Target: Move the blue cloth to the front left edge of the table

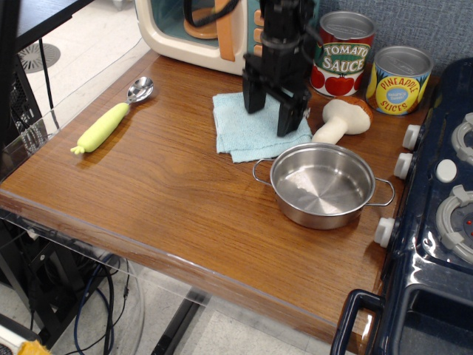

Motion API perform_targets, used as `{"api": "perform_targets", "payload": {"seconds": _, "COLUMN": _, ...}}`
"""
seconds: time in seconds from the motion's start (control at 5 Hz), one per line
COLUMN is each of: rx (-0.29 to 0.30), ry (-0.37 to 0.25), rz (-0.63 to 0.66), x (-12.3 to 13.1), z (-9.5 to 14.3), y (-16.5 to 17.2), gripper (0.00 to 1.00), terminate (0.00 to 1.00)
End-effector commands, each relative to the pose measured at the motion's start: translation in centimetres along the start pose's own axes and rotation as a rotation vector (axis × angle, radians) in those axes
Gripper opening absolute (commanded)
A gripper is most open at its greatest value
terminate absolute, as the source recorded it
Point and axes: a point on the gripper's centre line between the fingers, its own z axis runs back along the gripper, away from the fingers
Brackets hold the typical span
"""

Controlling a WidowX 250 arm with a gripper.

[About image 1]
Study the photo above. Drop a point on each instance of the light blue napkin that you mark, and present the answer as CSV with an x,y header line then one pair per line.
x,y
248,137

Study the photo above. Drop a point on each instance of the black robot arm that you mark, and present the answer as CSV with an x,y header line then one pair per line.
x,y
287,19

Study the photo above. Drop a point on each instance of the black metal frame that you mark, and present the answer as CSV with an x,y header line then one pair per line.
x,y
23,23

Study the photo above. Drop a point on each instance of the white stove knob bottom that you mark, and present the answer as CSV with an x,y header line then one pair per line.
x,y
384,231

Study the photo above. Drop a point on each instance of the toy microwave teal and cream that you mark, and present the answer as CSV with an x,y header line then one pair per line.
x,y
211,34

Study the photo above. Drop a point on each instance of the white stove knob middle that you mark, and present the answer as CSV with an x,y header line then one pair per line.
x,y
402,165

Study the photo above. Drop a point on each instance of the stainless steel pot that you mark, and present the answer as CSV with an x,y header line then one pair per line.
x,y
324,186

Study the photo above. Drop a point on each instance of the white stove knob top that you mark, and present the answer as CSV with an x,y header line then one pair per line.
x,y
411,136

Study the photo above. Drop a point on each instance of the pineapple slices can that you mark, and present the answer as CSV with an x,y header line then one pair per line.
x,y
398,79

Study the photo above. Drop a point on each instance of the round floor vent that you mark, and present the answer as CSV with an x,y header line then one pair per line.
x,y
34,57

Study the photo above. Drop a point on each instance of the white stove knob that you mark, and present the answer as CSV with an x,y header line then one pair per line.
x,y
384,231
402,165
411,136

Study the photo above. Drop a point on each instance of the yellow sponge corner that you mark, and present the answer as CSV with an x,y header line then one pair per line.
x,y
32,348

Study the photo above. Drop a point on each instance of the spoon with green handle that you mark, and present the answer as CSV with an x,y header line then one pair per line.
x,y
103,127

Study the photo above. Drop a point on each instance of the tomato sauce can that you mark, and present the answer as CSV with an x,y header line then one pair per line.
x,y
340,61

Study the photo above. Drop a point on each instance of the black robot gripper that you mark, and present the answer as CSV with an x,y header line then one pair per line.
x,y
279,72

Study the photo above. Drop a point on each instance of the dark blue toy stove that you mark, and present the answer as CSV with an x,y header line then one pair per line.
x,y
425,305

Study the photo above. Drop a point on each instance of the plush mushroom toy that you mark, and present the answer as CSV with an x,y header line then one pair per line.
x,y
343,115

